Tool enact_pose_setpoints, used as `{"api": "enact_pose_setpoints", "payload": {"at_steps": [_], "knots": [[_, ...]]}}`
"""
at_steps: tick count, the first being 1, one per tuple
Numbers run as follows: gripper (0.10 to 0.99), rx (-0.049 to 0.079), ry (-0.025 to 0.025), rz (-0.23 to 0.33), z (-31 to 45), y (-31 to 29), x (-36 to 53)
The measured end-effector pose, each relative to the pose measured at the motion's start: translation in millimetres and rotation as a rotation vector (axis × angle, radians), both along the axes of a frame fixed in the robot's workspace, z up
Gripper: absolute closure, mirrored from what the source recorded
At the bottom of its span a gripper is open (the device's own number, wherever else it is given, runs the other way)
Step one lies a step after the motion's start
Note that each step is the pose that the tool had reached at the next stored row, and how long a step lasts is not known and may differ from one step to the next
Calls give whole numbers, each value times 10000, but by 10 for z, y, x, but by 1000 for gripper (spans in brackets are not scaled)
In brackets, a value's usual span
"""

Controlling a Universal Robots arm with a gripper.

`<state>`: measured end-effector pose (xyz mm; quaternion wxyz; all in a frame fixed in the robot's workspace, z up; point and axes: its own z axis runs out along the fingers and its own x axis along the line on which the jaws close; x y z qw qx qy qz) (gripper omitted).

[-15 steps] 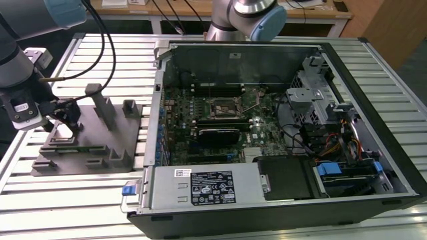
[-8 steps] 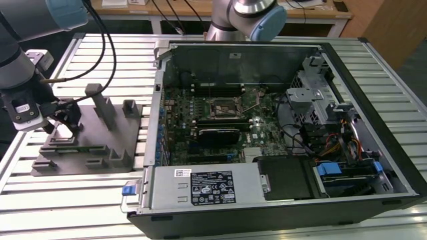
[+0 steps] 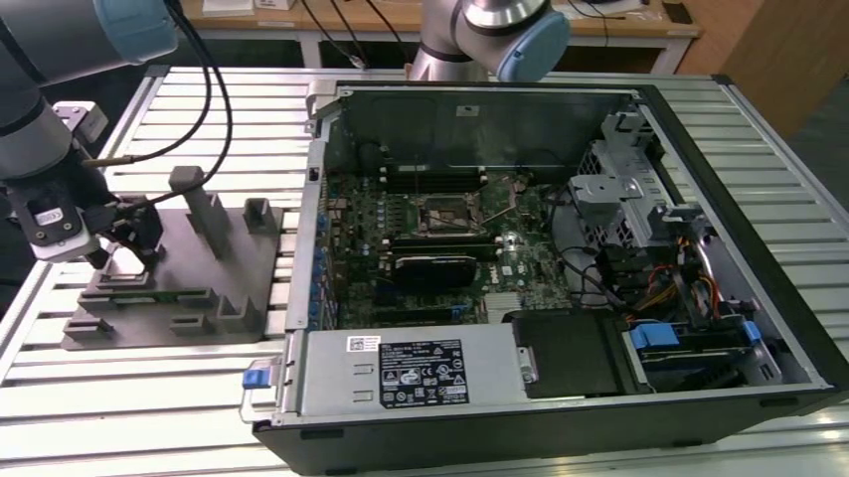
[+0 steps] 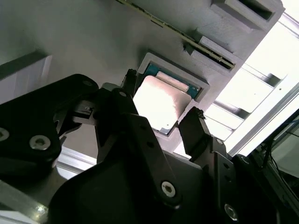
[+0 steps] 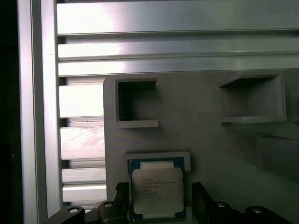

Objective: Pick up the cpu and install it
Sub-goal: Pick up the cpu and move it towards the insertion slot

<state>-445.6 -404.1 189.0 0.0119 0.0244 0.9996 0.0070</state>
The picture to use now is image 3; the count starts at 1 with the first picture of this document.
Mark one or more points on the small white box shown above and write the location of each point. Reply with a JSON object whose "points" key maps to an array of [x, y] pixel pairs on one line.
{"points": [[275, 3]]}

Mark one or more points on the small silver heatsink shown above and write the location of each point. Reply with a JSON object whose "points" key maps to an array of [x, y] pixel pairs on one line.
{"points": [[503, 305]]}

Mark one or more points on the grey wrist bracket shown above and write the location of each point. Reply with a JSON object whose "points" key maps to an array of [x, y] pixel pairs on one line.
{"points": [[78, 116]]}

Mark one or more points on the grey parts rack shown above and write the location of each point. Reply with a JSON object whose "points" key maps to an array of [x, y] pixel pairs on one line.
{"points": [[198, 278]]}

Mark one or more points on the wooden desk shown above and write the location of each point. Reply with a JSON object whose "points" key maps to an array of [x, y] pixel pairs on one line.
{"points": [[277, 20]]}

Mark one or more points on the grey plastic bracket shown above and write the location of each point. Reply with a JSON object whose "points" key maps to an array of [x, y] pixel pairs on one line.
{"points": [[683, 216]]}

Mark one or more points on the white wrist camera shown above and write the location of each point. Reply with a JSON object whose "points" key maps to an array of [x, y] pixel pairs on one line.
{"points": [[60, 248]]}

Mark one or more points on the silver power supply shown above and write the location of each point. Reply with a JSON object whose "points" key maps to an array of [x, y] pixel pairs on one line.
{"points": [[331, 372]]}

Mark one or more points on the silver CPU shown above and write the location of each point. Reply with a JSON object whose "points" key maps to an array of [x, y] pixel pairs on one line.
{"points": [[125, 261]]}

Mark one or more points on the white paper box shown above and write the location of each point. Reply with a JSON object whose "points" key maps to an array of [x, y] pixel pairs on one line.
{"points": [[225, 5]]}

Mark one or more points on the green RAM stick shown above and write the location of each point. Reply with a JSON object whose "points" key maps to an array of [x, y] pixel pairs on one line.
{"points": [[440, 248]]}

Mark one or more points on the metal disk bay cage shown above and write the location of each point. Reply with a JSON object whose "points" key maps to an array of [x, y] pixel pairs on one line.
{"points": [[599, 191]]}

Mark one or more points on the hard disk in blue carrier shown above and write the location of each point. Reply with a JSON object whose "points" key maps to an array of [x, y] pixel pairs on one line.
{"points": [[652, 338]]}

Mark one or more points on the black plastic shroud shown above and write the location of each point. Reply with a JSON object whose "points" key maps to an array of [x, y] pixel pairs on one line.
{"points": [[570, 353]]}

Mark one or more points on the CPU socket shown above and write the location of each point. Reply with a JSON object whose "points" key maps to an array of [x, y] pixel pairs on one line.
{"points": [[444, 216]]}

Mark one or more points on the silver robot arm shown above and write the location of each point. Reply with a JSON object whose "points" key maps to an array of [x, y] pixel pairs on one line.
{"points": [[33, 139]]}

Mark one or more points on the black expansion slot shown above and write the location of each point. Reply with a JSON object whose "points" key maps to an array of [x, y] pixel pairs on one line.
{"points": [[411, 315]]}

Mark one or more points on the blue bay clip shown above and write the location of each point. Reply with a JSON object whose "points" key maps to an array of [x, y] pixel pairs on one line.
{"points": [[751, 333]]}

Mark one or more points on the black open PC case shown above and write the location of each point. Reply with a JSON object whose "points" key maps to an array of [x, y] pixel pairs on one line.
{"points": [[530, 437]]}

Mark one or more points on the green motherboard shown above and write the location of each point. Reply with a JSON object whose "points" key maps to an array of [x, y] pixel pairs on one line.
{"points": [[536, 298]]}

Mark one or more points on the black graphics card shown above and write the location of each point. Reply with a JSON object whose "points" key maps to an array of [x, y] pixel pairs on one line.
{"points": [[433, 270]]}

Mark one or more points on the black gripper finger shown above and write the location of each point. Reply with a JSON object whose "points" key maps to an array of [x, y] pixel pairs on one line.
{"points": [[146, 238], [98, 258]]}

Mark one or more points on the blue case latch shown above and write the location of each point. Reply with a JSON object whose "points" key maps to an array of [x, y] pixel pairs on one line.
{"points": [[259, 377]]}

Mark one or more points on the wooden cabinet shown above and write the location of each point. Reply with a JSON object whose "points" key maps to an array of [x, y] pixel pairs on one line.
{"points": [[782, 49]]}

